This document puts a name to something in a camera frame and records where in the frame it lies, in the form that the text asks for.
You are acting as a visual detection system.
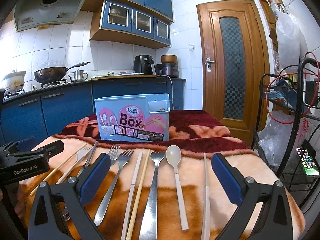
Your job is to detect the beige plastic spoon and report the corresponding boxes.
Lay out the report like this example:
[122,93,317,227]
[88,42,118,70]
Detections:
[166,145,189,231]

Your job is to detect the rice cooker with brown pot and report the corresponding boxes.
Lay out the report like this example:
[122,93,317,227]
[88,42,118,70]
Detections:
[156,55,179,78]

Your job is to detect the black metal trolley rack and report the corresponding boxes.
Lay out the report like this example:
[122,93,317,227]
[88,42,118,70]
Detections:
[251,57,319,207]

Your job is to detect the pale pink chopstick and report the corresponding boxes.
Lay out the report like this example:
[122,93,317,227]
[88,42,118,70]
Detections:
[121,152,143,240]

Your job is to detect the white power cable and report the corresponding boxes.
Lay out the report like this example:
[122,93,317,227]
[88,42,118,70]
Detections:
[156,74,175,111]

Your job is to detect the white pot on stove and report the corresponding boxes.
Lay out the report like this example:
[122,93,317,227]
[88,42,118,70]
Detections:
[2,70,27,94]

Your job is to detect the orange red floral blanket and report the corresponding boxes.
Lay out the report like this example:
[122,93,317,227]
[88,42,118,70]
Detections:
[15,109,306,240]

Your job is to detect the wooden door with glass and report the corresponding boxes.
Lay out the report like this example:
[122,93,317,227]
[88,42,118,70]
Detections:
[197,0,270,145]

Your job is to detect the beige plastic fork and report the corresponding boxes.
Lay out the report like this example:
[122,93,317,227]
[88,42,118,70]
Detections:
[56,147,92,184]

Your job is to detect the beige chopstick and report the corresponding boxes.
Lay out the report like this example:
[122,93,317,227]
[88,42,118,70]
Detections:
[201,153,210,240]

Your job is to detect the clear plastic bags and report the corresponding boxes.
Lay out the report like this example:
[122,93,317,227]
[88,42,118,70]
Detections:
[258,118,310,167]

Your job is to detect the slim steel utensil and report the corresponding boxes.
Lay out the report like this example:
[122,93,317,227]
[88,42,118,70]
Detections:
[77,141,98,177]

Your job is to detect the smartphone with lit screen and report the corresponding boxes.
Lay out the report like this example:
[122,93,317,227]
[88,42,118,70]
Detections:
[296,147,319,176]

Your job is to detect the wooden wall shelf with bottles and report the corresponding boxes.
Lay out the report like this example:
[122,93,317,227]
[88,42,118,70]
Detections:
[259,0,287,51]

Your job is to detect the blue utensil holder box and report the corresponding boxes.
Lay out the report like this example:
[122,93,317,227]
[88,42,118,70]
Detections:
[94,93,170,142]

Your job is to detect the steel kettle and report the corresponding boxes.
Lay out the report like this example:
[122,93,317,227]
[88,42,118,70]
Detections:
[68,69,88,82]

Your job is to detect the wooden chopstick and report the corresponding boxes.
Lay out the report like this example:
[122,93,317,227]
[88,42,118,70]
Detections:
[126,150,151,240]
[43,145,89,182]

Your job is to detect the blue lower kitchen cabinets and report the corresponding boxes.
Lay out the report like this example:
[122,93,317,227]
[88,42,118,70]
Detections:
[1,76,186,145]

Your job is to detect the black wok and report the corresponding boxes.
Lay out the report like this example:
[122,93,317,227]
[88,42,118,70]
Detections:
[34,61,90,85]

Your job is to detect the white plastic bag hanging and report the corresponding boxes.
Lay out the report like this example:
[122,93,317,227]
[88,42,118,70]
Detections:
[276,10,300,68]

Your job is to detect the red cable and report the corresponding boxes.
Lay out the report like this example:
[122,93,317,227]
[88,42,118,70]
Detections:
[265,51,320,125]

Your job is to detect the range hood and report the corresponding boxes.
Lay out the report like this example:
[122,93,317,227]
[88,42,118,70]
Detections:
[13,0,85,31]

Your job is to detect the blue upper wall cabinets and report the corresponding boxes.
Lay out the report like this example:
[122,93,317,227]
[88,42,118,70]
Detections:
[81,0,173,49]

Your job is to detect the black air fryer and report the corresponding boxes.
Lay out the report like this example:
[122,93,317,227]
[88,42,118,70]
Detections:
[133,55,156,75]

